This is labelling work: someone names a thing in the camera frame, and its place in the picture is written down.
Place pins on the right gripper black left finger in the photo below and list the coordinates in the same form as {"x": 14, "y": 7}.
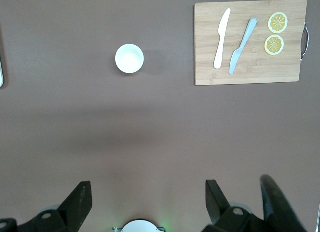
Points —
{"x": 70, "y": 212}

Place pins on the white plastic knife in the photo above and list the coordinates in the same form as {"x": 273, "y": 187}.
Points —
{"x": 221, "y": 39}

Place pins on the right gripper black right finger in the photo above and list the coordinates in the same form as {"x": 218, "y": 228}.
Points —
{"x": 225, "y": 219}

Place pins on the bamboo cutting board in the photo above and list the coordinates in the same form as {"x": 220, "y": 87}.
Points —
{"x": 275, "y": 72}

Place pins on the white IKEA cup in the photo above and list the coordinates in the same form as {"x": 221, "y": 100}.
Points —
{"x": 129, "y": 58}

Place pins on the grey plastic knife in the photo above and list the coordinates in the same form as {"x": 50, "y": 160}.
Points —
{"x": 241, "y": 49}

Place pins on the cream bear print tray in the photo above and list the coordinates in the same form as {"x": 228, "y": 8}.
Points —
{"x": 1, "y": 74}

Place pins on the yellow lemon slice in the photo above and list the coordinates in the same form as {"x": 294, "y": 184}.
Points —
{"x": 274, "y": 45}
{"x": 278, "y": 22}

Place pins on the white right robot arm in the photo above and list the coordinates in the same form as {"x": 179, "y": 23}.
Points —
{"x": 137, "y": 227}

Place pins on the brown table mat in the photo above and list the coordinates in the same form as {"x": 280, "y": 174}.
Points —
{"x": 125, "y": 129}

